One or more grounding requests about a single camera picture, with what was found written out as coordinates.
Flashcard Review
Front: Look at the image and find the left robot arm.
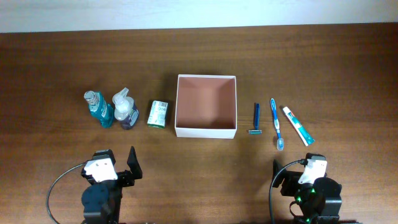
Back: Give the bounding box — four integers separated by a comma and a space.
81, 147, 142, 224

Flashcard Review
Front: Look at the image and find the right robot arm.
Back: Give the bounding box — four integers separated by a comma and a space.
269, 154, 342, 224

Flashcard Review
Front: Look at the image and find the blue white toothbrush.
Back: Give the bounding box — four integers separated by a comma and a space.
270, 98, 284, 151

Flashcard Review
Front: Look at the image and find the blue disposable razor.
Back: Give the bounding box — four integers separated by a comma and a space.
248, 103, 262, 134

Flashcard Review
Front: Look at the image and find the teal mouthwash bottle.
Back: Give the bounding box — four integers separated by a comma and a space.
84, 90, 114, 128

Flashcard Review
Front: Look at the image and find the green Dettol soap bar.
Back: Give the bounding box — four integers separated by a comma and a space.
147, 100, 169, 129

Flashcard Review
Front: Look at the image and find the clear purple spray bottle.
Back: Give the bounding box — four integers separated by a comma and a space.
113, 88, 139, 130

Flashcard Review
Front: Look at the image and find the white teal toothpaste tube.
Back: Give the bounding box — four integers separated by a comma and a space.
282, 106, 315, 146

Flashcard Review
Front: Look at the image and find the white cardboard box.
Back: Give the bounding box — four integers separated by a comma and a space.
174, 74, 238, 139

